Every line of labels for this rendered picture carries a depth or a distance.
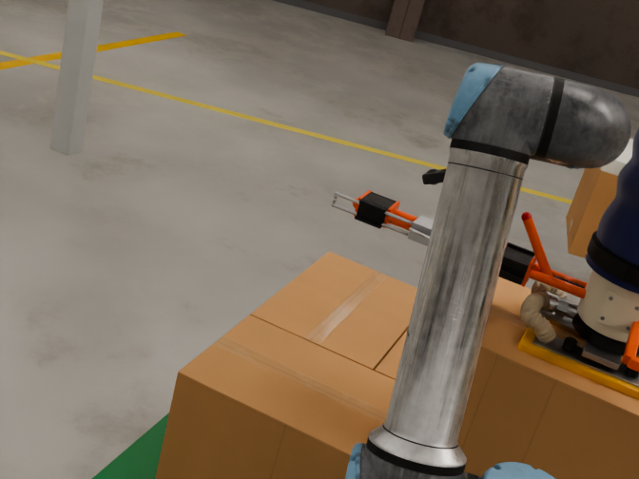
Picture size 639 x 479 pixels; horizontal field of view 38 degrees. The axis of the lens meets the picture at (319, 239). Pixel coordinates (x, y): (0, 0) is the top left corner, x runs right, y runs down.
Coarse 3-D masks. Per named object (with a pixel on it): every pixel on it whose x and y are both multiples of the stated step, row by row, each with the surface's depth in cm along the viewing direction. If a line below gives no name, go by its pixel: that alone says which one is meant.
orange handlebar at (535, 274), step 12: (408, 216) 219; (408, 228) 216; (540, 276) 206; (552, 276) 209; (564, 276) 209; (564, 288) 205; (576, 288) 204; (636, 324) 194; (636, 336) 188; (636, 348) 184; (624, 360) 180; (636, 360) 179
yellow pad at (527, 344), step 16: (528, 336) 204; (528, 352) 200; (544, 352) 199; (560, 352) 200; (576, 352) 202; (576, 368) 197; (592, 368) 197; (608, 368) 198; (624, 368) 200; (608, 384) 195; (624, 384) 194
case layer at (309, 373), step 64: (256, 320) 265; (320, 320) 274; (384, 320) 284; (192, 384) 232; (256, 384) 236; (320, 384) 243; (384, 384) 251; (192, 448) 239; (256, 448) 230; (320, 448) 222
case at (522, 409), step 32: (512, 288) 230; (512, 320) 213; (480, 352) 199; (512, 352) 200; (480, 384) 201; (512, 384) 198; (544, 384) 195; (576, 384) 193; (480, 416) 204; (512, 416) 200; (544, 416) 197; (576, 416) 194; (608, 416) 191; (480, 448) 206; (512, 448) 203; (544, 448) 199; (576, 448) 196; (608, 448) 193
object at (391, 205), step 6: (366, 192) 222; (372, 192) 223; (360, 198) 218; (366, 198) 219; (372, 198) 220; (378, 198) 221; (384, 198) 222; (378, 204) 217; (384, 204) 218; (390, 204) 219; (396, 204) 220; (390, 210) 216; (354, 216) 220; (384, 222) 217
